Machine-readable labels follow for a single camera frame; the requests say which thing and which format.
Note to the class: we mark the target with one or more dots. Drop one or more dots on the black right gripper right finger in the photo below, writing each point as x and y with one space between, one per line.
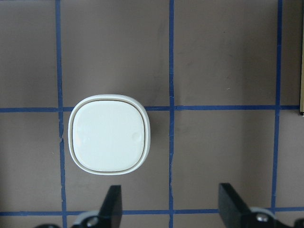
235 213

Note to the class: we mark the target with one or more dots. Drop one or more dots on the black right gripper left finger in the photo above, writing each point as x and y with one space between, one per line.
108 216

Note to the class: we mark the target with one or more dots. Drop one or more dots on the checkered cloth covered box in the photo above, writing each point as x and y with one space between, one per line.
301 105

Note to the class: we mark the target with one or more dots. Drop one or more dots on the white trash can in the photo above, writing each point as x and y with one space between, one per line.
109 134

